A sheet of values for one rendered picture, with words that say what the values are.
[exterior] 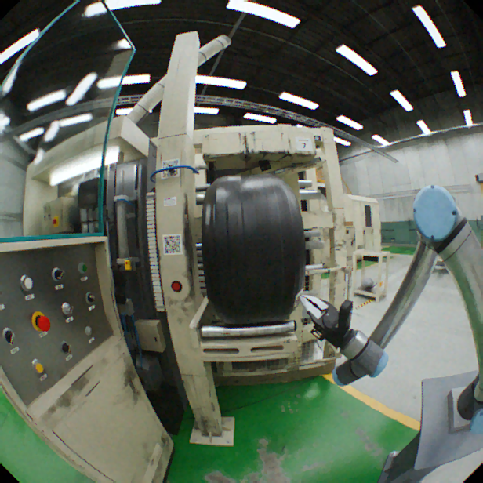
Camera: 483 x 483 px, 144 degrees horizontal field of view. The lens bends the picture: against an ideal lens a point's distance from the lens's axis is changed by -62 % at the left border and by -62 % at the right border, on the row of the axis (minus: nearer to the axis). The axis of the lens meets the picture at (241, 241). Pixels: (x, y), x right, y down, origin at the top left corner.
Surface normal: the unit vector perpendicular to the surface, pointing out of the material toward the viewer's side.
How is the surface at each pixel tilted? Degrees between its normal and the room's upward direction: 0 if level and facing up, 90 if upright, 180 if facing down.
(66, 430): 90
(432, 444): 0
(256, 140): 90
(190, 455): 0
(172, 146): 90
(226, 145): 90
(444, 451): 0
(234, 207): 61
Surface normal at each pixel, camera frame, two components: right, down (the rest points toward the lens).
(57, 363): 1.00, -0.06
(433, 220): -0.92, -0.01
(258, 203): -0.04, -0.47
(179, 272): 0.00, 0.05
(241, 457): -0.06, -1.00
